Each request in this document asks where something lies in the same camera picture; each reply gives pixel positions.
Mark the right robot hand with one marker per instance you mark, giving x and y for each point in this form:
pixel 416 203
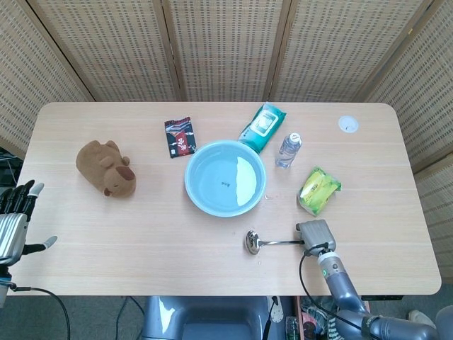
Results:
pixel 318 235

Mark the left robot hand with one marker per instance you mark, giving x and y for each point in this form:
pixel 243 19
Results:
pixel 12 226

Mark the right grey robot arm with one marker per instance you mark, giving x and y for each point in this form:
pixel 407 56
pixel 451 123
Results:
pixel 341 283

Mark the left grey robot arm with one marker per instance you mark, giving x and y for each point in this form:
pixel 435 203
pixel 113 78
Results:
pixel 3 287

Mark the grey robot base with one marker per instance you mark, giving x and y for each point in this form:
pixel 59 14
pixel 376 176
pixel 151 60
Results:
pixel 212 318

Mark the clear plastic water bottle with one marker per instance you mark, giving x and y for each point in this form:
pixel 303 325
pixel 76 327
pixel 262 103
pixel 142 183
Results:
pixel 288 150

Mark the light blue bowl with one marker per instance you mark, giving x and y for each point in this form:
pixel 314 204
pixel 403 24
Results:
pixel 216 177

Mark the yellow-green tissue pack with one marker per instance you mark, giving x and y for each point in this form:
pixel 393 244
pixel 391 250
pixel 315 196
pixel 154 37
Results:
pixel 318 189

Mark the black table control panel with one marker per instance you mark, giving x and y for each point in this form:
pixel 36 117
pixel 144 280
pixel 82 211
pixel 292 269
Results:
pixel 382 297

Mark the striped fabric bag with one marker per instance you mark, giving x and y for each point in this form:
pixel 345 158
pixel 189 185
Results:
pixel 332 324

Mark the green bottle under table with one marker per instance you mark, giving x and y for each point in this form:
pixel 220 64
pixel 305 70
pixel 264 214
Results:
pixel 292 329

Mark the brown capybara plush toy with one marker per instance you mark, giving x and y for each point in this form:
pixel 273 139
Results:
pixel 106 170

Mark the white round table grommet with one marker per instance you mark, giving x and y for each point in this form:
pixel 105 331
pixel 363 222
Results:
pixel 348 124

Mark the green wet wipes pack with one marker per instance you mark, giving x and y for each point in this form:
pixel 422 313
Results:
pixel 262 124

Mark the white sneaker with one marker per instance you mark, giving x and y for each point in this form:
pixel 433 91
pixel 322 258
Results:
pixel 421 318

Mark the black and red snack packet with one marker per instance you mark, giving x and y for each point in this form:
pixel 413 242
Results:
pixel 180 138

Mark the woven rattan folding screen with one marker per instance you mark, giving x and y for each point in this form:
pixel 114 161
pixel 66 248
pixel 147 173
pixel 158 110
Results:
pixel 226 46

